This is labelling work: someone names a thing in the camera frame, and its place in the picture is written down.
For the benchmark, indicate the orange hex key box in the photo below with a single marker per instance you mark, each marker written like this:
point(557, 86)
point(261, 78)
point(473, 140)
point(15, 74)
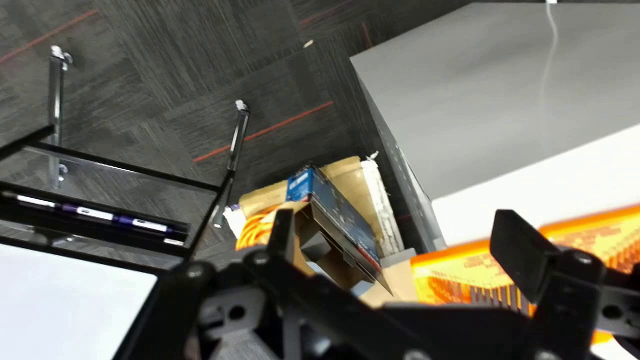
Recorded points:
point(481, 267)

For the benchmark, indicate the black framed monitor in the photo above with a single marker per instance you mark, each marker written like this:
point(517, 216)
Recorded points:
point(101, 220)

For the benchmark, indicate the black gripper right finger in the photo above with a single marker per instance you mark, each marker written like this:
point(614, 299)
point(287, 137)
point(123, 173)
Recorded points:
point(533, 251)

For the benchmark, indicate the blue product box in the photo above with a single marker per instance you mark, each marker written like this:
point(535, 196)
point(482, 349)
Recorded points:
point(337, 211)

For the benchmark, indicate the open cardboard box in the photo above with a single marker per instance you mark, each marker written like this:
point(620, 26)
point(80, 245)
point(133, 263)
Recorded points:
point(353, 180)

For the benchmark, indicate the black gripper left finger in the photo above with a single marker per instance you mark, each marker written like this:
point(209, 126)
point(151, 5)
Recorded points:
point(281, 232)

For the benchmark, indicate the chrome metal leg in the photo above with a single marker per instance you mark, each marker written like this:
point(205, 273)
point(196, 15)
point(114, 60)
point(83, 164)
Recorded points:
point(57, 101)
point(236, 142)

